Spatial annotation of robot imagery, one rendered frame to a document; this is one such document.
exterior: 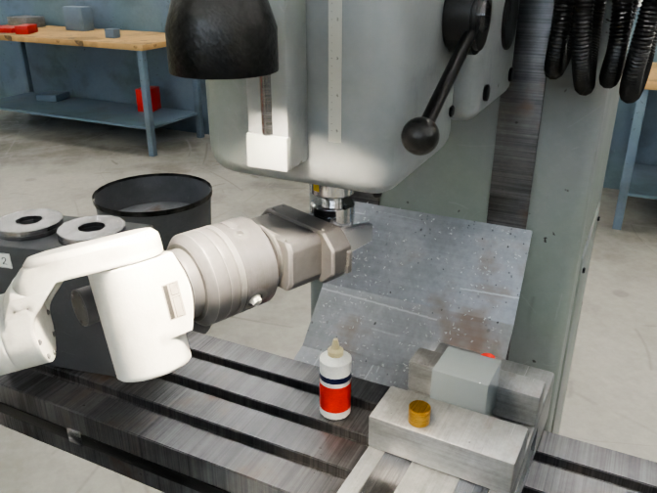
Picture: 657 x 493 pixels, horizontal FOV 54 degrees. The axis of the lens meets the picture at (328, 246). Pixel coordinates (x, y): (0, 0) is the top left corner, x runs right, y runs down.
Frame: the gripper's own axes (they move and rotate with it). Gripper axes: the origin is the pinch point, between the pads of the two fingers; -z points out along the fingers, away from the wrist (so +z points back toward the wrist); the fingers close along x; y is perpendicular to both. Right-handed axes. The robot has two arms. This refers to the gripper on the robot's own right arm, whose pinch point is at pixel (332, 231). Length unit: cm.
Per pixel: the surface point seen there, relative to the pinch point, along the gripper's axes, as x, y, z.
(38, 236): 39.4, 8.0, 17.8
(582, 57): -12.4, -17.4, -25.2
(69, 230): 36.3, 7.0, 14.6
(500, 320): -2.1, 23.2, -33.4
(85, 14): 539, 19, -210
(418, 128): -16.0, -15.2, 6.3
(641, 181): 101, 96, -357
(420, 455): -16.1, 18.6, 2.7
